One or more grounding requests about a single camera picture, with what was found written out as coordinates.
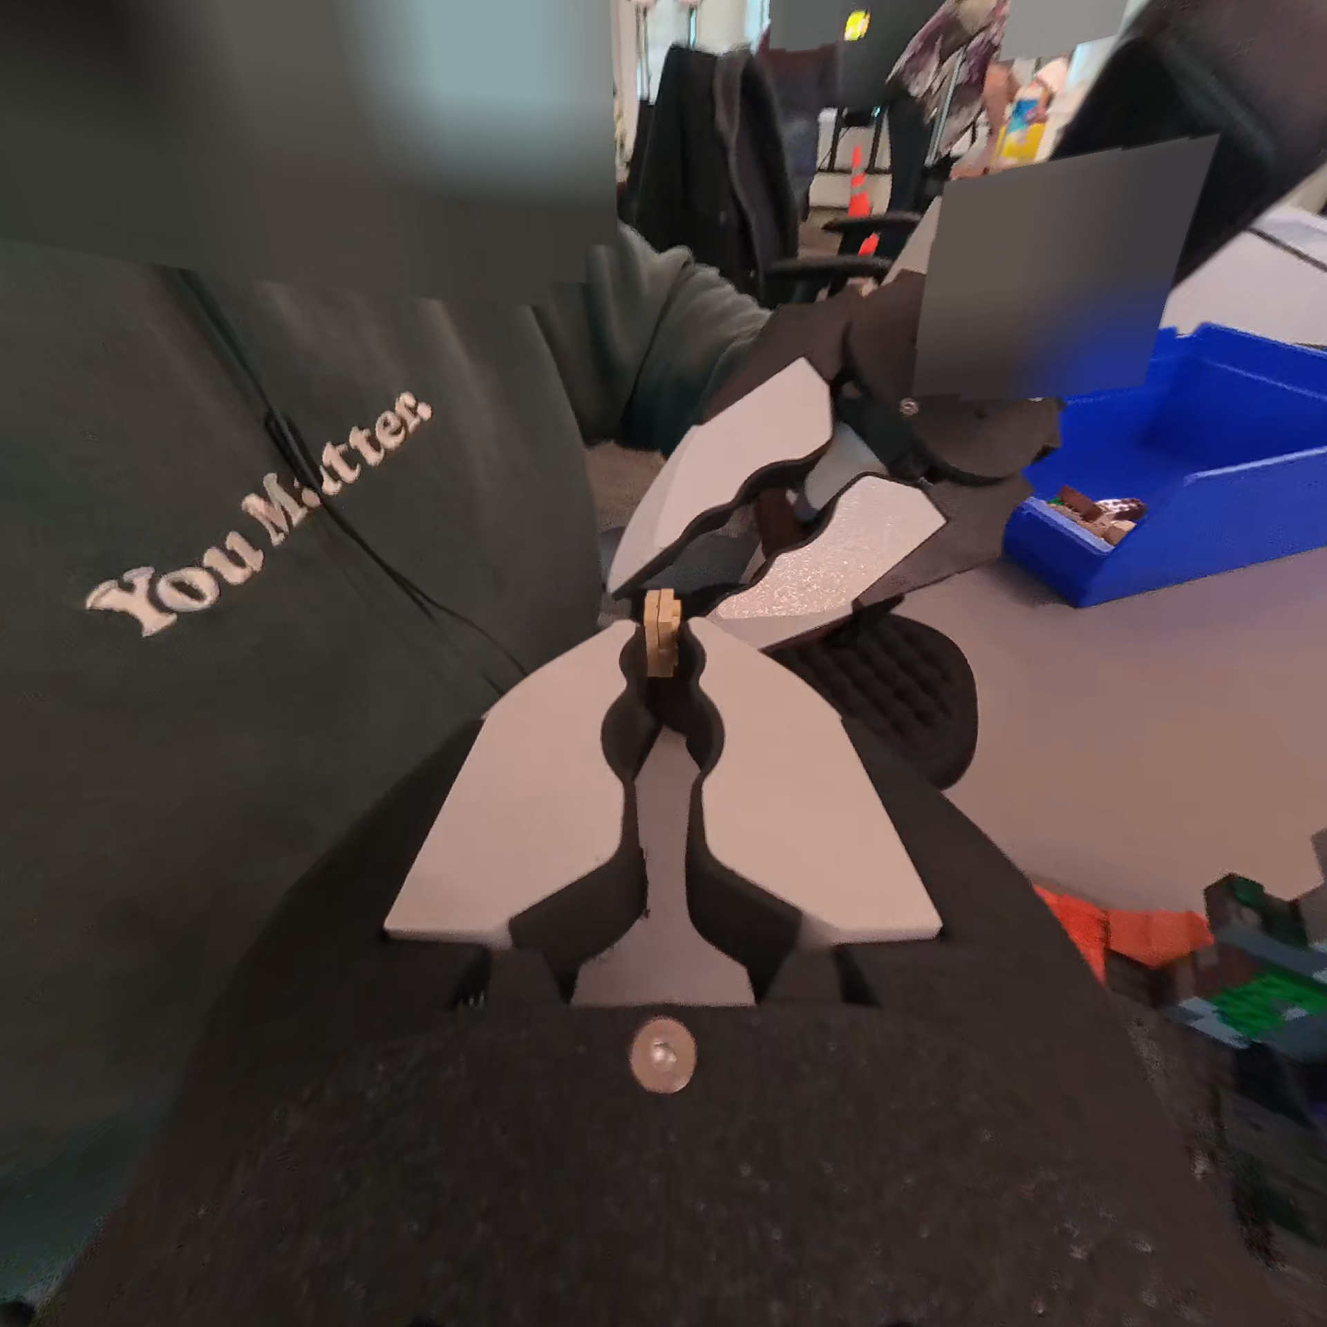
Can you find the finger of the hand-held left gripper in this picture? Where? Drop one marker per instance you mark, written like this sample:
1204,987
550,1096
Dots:
850,559
726,445

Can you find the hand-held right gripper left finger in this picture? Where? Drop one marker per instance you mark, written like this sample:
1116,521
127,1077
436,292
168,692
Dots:
498,829

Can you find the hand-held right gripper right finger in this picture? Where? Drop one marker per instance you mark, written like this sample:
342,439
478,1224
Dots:
819,829

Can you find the tan toy brick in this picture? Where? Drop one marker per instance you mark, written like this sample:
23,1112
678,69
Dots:
661,637

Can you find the person's left forearm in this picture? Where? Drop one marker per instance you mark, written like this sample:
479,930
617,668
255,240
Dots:
664,332

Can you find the grey desk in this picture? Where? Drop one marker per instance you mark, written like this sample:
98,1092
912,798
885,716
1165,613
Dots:
1089,725

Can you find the black quilted wrist pad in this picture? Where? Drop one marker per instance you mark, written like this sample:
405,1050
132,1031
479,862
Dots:
891,693

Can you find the small heap of toy bricks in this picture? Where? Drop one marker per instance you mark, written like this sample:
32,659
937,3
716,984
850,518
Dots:
1098,513

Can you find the black office chair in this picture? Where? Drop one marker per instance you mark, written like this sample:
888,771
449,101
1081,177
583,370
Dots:
830,264

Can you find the blue plastic bin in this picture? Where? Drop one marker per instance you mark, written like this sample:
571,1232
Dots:
1223,498

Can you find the orange traffic cone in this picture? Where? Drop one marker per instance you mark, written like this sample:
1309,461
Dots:
858,186

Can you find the person's green sweatshirt torso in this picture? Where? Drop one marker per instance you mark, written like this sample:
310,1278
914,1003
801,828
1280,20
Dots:
207,829

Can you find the black jacket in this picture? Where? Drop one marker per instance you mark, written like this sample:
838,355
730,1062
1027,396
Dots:
705,155

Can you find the white wood-edged table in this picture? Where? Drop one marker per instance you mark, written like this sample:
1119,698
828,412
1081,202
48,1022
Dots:
1244,280

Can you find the toy brick building model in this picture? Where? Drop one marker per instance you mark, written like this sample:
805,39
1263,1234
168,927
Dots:
1244,984

